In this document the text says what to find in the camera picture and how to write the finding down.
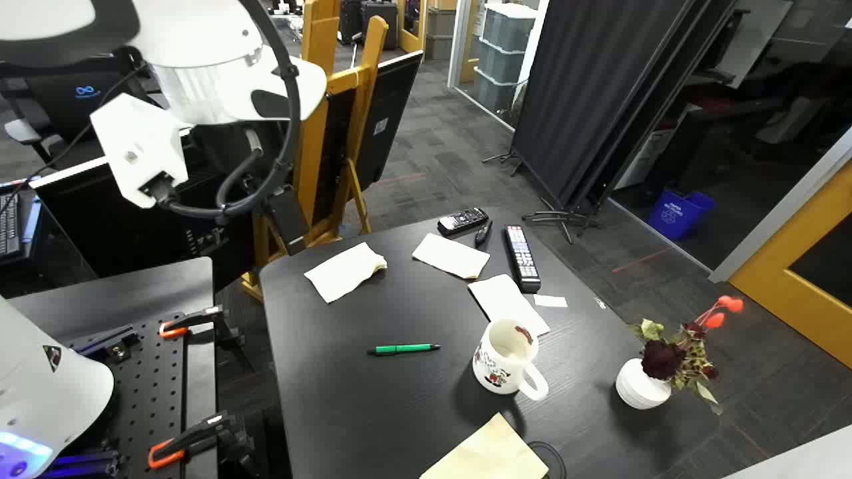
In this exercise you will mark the black board on easel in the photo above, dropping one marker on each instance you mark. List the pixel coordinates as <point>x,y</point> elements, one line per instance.
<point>387,121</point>

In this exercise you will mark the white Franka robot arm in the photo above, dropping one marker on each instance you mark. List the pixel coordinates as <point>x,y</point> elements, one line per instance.
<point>214,55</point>

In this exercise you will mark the yellow wooden door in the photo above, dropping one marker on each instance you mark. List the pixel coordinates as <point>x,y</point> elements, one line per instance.
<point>795,268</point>

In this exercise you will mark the black computer monitor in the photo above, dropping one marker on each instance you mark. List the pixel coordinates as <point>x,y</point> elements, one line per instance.
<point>74,102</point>

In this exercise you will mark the green pen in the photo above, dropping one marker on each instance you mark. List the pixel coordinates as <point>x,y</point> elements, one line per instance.
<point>402,349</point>

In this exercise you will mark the beige napkin with curled edge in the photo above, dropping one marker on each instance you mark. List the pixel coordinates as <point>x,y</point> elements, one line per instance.
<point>451,257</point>

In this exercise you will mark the blue plastic bin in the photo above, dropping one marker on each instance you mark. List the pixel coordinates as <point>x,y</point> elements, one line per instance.
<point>680,213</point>

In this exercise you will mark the flat beige paper napkin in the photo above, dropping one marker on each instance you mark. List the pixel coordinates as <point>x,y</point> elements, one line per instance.
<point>507,304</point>

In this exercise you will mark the black table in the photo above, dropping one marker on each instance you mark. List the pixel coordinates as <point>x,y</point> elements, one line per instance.
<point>355,417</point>

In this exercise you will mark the long black remote control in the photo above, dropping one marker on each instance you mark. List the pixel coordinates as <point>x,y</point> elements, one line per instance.
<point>523,257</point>

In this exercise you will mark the wide black remote control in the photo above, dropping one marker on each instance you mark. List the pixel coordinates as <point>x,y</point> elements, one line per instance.
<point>462,220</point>

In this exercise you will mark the large folded beige napkin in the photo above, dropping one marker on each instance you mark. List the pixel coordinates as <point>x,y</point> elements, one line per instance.
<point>486,453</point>

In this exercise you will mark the crumpled beige paper napkin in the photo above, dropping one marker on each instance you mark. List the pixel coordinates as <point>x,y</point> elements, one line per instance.
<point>346,272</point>

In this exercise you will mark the grey plastic storage drawers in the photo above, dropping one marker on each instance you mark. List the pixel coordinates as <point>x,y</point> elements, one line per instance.
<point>503,48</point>

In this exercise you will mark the white vase with flowers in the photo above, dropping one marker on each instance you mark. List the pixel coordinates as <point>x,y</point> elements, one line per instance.
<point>655,368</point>

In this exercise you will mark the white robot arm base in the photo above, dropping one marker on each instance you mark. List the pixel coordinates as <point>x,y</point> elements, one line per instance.
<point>44,390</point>

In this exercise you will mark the small white card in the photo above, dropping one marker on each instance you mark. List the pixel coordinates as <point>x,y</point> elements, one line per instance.
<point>548,302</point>

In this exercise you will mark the wooden easel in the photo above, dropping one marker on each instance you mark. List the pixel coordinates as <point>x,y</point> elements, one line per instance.
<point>342,116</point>

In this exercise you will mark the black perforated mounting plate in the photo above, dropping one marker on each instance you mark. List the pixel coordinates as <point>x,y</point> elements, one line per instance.
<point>160,390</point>

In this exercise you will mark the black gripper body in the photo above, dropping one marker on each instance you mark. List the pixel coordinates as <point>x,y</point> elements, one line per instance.
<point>282,220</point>

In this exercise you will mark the black curtain divider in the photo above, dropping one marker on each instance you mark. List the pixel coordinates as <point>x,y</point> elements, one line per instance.
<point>612,88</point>

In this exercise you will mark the white patterned mug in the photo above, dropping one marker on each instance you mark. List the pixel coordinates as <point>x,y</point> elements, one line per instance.
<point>502,357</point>

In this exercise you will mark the small oval black remote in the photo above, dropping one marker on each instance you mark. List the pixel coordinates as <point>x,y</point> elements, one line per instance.
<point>483,236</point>

